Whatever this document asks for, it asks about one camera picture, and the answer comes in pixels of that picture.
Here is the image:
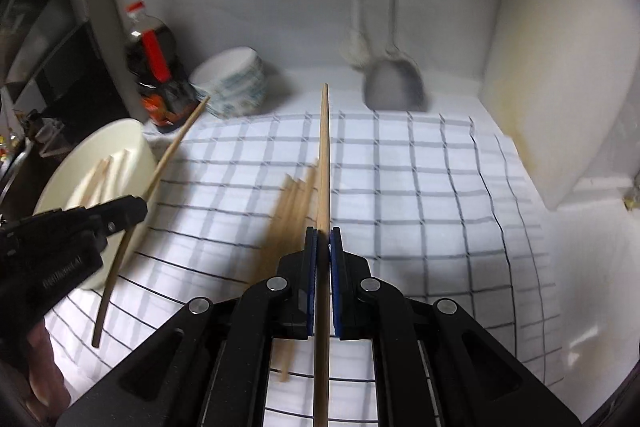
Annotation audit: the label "person's hand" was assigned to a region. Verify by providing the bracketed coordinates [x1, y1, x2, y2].
[26, 320, 70, 425]

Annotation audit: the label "wooden chopstick in bowl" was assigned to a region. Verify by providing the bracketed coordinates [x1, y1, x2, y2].
[79, 148, 129, 208]

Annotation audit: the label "large cream bowl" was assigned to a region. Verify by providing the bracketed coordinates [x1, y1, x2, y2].
[31, 117, 161, 291]

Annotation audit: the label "dark soy sauce bottle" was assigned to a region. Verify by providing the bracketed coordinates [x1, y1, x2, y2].
[126, 1, 198, 133]

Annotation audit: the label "white black grid cloth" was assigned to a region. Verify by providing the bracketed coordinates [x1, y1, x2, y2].
[46, 112, 564, 397]

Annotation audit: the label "stacked floral ceramic bowls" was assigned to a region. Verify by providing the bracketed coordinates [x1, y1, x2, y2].
[189, 46, 267, 119]

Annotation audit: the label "metal spatula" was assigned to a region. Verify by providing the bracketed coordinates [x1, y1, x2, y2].
[363, 0, 427, 112]

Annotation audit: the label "white cutting board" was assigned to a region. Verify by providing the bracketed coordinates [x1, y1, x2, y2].
[480, 0, 639, 209]

